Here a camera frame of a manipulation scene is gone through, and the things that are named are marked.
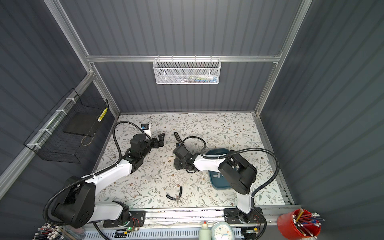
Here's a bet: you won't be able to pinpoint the black stapler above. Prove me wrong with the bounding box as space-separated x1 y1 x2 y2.
174 132 183 147

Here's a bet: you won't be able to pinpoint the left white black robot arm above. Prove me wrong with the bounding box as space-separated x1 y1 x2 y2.
43 134 165 228

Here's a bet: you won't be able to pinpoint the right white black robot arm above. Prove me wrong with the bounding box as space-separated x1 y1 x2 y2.
173 145 257 215

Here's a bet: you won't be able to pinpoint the teal plastic tray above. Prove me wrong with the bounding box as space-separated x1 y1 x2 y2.
207 149 231 191

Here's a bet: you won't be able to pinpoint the yellow marker in basket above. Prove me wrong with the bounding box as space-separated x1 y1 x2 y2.
97 107 109 122

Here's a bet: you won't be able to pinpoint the black pad in basket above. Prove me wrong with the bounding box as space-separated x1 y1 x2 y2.
63 113 101 137

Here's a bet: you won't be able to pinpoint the white glue bottle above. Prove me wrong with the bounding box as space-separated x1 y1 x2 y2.
199 221 212 240

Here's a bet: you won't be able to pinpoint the white desk clock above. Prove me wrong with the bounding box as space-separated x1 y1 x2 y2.
211 222 235 240

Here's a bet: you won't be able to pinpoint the red pencil cup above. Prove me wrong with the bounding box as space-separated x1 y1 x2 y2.
277 208 325 240

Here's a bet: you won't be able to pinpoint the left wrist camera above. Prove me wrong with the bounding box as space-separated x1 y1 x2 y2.
141 123 152 138

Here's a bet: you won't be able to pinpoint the black handled pliers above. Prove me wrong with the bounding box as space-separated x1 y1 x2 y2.
166 186 183 205

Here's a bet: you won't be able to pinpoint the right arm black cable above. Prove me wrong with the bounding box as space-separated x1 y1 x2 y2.
181 135 280 199

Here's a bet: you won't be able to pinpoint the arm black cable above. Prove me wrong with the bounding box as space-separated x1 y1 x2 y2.
42 120 152 226
181 135 280 199

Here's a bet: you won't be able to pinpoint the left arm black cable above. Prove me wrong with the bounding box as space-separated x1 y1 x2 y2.
42 120 152 226

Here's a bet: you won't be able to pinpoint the white wire mesh basket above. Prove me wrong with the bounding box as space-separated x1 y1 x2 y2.
153 59 222 85

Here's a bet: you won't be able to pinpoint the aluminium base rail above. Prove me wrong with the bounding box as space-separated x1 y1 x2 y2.
64 206 301 232

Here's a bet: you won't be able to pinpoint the black wire basket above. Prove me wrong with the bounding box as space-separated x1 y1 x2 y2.
24 89 109 164

